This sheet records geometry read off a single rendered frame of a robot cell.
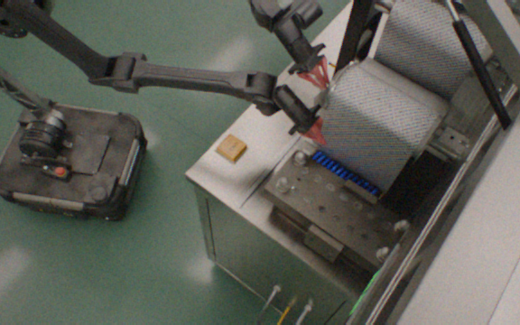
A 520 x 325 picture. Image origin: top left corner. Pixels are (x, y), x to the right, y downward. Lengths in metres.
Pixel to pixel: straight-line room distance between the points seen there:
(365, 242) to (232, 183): 0.44
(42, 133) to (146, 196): 0.58
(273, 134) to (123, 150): 1.00
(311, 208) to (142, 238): 1.26
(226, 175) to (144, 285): 0.99
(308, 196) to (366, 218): 0.17
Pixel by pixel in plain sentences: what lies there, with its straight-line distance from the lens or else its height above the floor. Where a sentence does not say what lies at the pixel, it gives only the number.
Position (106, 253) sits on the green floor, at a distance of 2.36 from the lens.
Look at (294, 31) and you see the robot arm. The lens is 1.16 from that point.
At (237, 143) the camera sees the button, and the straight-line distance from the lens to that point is 1.45.
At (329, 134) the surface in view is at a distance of 1.25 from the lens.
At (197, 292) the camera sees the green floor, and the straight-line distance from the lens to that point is 2.23.
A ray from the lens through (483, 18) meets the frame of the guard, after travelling 0.67.
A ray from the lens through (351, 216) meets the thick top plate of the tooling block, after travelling 1.26.
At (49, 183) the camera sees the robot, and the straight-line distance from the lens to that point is 2.32.
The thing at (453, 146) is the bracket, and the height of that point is 1.29.
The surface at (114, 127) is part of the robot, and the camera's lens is 2.38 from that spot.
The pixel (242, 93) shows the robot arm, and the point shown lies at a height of 1.20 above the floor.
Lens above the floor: 2.16
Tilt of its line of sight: 61 degrees down
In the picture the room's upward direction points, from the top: 5 degrees clockwise
